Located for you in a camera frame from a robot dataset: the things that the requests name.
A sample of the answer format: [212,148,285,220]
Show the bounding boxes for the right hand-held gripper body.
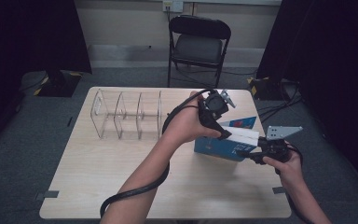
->
[257,125,304,163]

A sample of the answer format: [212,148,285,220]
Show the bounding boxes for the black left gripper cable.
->
[99,88,216,219]

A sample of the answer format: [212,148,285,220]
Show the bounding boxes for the black stand base yellow tape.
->
[34,69,84,98]
[246,76,291,102]

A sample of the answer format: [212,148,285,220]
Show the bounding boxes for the person's left hand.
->
[160,90,223,147]

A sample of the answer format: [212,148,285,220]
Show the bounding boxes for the person's right hand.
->
[262,142,304,188]

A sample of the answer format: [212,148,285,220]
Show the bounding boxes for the black floor cables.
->
[256,79,304,124]

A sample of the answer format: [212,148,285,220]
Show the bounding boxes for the clear acrylic file rack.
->
[89,89,163,141]

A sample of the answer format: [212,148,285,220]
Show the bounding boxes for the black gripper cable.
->
[284,142,315,224]
[99,88,216,219]

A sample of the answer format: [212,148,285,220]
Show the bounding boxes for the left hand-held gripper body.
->
[198,89,238,122]

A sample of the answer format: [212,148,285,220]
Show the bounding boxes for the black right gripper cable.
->
[284,142,315,224]

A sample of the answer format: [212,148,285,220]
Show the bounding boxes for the blue book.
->
[193,116,261,163]

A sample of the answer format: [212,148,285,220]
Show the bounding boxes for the black folding chair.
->
[167,14,232,90]

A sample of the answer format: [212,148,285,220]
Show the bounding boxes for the dark curtain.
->
[255,0,358,199]
[0,0,93,157]

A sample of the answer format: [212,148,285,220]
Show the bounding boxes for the white wall socket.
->
[162,0,185,14]

